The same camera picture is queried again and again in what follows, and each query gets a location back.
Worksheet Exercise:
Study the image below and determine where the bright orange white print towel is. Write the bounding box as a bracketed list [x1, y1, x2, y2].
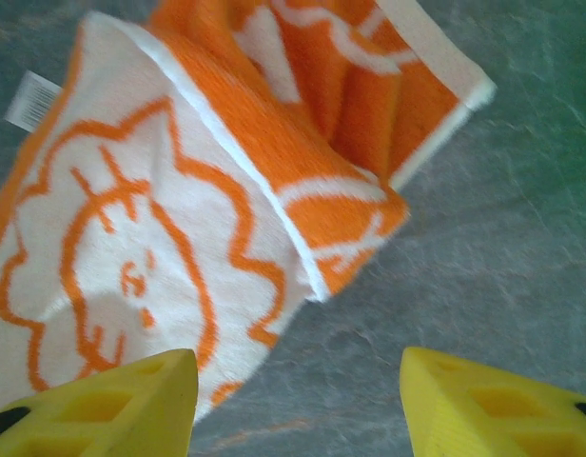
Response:
[0, 0, 498, 421]

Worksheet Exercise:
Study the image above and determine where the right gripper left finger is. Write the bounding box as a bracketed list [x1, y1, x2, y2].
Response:
[0, 348, 200, 457]

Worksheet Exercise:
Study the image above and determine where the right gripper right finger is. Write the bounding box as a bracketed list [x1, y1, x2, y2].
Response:
[400, 346, 586, 457]

